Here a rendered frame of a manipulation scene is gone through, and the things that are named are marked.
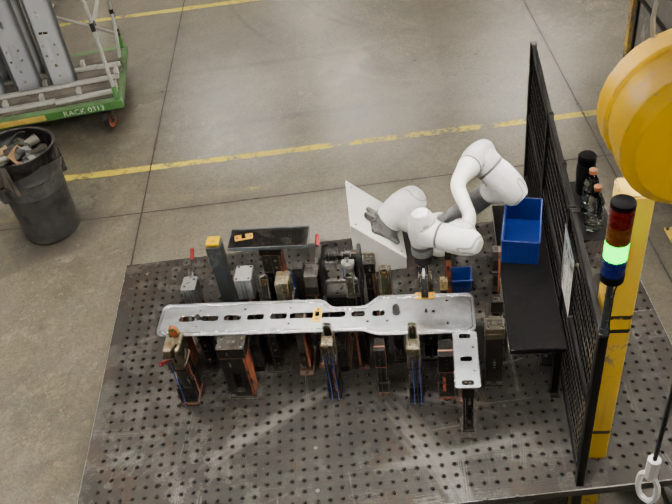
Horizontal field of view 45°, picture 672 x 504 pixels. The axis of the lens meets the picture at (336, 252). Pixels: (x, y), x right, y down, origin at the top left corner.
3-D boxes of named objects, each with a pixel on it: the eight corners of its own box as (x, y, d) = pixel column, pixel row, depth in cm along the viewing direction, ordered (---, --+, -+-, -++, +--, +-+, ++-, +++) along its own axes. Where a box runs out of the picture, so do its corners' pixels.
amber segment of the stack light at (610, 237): (607, 248, 224) (609, 232, 219) (602, 232, 229) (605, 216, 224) (632, 247, 223) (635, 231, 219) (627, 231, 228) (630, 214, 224)
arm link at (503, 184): (417, 217, 410) (447, 247, 412) (400, 237, 402) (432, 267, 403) (506, 148, 346) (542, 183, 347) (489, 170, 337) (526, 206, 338)
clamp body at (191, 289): (194, 345, 383) (176, 291, 359) (199, 327, 392) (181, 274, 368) (214, 344, 382) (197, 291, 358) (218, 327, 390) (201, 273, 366)
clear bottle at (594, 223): (585, 233, 303) (590, 191, 290) (582, 222, 308) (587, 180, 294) (603, 232, 302) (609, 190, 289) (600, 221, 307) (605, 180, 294)
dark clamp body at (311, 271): (309, 339, 378) (298, 280, 353) (312, 318, 388) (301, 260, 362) (332, 338, 377) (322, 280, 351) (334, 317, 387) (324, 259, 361)
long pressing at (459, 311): (153, 342, 348) (152, 339, 347) (164, 304, 365) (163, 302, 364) (476, 333, 331) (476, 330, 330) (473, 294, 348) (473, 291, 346)
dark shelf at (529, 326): (509, 354, 319) (509, 349, 317) (491, 210, 385) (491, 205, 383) (566, 353, 316) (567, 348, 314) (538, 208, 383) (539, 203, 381)
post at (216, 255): (223, 315, 396) (204, 249, 366) (226, 304, 401) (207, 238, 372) (239, 315, 395) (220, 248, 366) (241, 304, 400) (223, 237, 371)
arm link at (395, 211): (381, 202, 410) (410, 174, 399) (407, 227, 411) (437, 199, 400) (373, 214, 396) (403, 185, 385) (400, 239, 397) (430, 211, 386)
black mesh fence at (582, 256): (550, 580, 352) (582, 345, 248) (508, 268, 497) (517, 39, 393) (583, 580, 350) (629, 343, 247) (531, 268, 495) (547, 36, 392)
